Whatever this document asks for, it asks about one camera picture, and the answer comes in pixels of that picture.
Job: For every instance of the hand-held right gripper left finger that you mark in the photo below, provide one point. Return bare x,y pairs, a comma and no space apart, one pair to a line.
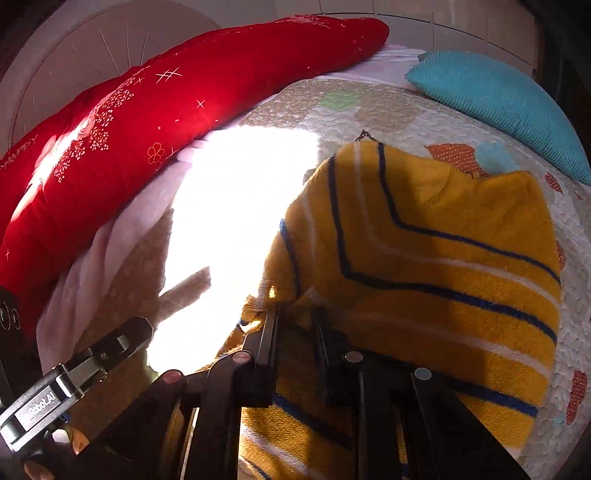
268,333

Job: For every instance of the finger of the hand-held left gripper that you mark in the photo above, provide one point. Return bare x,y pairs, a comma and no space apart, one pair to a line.
123,339

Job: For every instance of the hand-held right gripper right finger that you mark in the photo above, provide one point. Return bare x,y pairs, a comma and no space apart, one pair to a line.
323,339

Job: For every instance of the yellow striped sweater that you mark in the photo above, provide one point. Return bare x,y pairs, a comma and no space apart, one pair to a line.
429,258

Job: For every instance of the person's left hand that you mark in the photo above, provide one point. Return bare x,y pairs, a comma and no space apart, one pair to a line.
55,454

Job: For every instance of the pale pink bed sheet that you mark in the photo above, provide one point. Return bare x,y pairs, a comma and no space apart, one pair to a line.
92,277

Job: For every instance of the bed with white quilt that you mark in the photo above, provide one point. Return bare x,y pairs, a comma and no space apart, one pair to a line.
323,106

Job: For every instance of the long red embroidered pillow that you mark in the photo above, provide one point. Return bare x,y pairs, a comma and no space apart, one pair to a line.
184,110

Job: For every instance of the pale round bed headboard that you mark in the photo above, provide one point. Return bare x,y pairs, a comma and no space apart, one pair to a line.
92,46

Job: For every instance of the turquoise textured pillow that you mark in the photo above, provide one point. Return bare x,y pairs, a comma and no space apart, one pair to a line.
498,101

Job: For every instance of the white wardrobe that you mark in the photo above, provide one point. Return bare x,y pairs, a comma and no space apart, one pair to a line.
438,23

